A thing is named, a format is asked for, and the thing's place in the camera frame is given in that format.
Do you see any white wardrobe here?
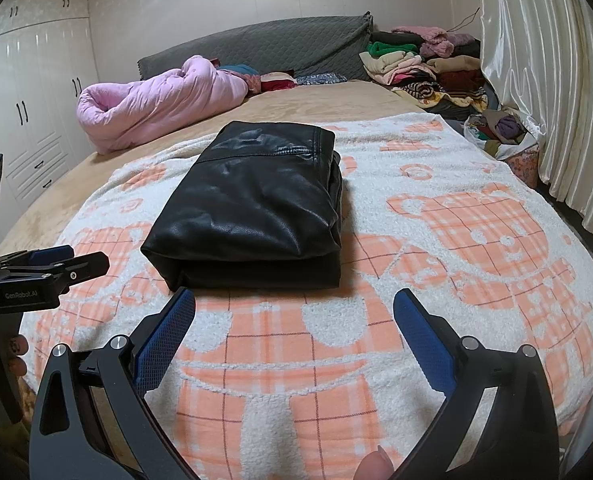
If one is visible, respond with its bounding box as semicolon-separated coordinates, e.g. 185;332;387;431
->
0;0;97;256

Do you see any floral box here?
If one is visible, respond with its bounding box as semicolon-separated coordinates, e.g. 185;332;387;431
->
505;145;542;189

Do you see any pile of folded clothes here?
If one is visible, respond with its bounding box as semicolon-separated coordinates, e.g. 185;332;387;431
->
360;25;489;121

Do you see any grey quilted headboard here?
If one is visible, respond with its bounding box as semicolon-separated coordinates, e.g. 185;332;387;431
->
137;11;374;81

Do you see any bag of clothes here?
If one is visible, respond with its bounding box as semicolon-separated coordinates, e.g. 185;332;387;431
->
463;107;539;161

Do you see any person's left hand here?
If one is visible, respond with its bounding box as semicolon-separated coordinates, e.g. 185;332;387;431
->
6;335;30;377

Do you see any teal cloth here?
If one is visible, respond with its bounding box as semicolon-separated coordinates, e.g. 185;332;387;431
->
219;64;260;81

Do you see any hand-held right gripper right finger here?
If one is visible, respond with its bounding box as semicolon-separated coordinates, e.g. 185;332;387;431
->
393;288;559;480

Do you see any bear printed blanket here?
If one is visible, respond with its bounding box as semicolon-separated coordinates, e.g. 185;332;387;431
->
19;112;593;480

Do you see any person's right hand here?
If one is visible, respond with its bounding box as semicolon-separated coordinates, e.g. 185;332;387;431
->
363;445;395;480

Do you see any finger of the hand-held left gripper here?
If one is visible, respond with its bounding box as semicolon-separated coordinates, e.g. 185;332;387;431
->
51;252;110;283
0;245;74;268

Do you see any cream satin curtain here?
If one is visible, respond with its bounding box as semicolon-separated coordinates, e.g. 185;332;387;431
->
476;0;593;251

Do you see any blue patterned cloth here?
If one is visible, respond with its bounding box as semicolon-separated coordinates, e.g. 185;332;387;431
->
296;72;348;86

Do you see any red folded cloth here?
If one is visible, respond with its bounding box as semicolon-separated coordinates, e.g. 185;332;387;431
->
261;72;297;92

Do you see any beige bed sheet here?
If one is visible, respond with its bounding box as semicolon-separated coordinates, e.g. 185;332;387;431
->
0;79;427;256

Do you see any black leather jacket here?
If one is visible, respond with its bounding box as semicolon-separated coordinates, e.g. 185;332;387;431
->
141;121;344;292

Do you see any pink quilt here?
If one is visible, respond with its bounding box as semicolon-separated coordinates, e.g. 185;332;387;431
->
76;56;250;155

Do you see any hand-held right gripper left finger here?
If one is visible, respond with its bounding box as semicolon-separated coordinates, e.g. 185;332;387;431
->
29;287;196;480

